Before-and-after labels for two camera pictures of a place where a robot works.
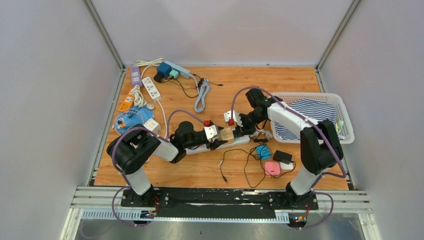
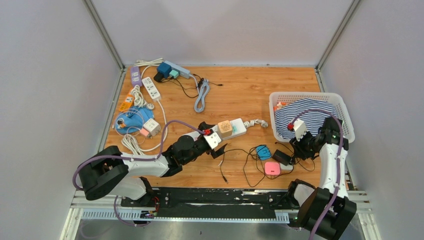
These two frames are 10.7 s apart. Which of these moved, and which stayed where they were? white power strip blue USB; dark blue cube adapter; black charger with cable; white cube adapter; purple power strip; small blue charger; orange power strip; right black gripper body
Moved: right black gripper body; white power strip blue USB
Stayed: black charger with cable; dark blue cube adapter; orange power strip; purple power strip; small blue charger; white cube adapter
